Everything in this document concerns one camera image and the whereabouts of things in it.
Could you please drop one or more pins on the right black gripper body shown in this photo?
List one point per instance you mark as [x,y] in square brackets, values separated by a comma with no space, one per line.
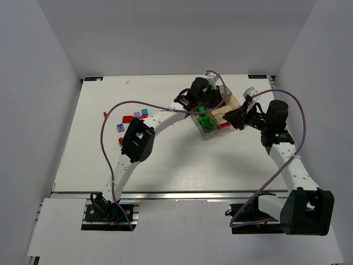
[244,115]

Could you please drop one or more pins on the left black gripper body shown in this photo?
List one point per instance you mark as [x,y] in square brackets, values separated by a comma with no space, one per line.
[210,97]

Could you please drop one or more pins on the red brick lego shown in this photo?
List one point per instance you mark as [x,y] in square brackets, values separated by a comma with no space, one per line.
[224,125]

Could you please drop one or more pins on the lilac square lego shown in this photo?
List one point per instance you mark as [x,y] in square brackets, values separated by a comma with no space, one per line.
[137,115]

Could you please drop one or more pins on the red sloped lego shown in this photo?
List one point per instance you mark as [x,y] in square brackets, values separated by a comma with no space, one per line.
[127,119]

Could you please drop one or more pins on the purple square lego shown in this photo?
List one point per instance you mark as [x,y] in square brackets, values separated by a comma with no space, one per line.
[120,127]

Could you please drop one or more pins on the green square lego top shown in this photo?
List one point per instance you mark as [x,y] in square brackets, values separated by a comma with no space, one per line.
[201,109]

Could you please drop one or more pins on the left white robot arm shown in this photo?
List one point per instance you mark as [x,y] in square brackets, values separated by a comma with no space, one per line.
[139,137]

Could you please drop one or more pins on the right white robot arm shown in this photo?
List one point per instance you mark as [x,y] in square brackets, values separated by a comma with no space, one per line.
[308,209]

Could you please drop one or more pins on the clear front container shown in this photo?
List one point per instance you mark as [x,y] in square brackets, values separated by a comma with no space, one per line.
[225,130]

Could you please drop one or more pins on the clear brown tinted container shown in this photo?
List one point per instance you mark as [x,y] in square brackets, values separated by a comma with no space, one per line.
[230,103]

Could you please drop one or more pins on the clear narrow container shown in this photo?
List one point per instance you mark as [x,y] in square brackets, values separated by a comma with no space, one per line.
[205,135]

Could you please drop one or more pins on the blue label sticker right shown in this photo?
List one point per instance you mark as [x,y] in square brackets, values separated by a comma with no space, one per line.
[257,76]

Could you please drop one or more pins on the blue label sticker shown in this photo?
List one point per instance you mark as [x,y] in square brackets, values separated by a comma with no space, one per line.
[257,76]
[93,78]

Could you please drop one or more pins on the blue label sticker left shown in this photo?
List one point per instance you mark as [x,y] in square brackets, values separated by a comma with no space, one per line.
[93,78]

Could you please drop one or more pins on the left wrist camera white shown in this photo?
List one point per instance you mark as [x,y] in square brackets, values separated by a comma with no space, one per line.
[211,77]

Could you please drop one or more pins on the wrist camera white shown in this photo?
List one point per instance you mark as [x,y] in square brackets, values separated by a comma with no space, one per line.
[251,97]
[211,77]

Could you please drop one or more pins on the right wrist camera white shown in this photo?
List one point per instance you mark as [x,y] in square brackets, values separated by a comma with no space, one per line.
[251,97]

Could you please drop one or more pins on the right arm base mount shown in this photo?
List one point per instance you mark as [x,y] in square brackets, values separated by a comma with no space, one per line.
[249,215]

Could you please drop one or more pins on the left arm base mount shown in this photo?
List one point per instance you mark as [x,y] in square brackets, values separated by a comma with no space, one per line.
[103,215]

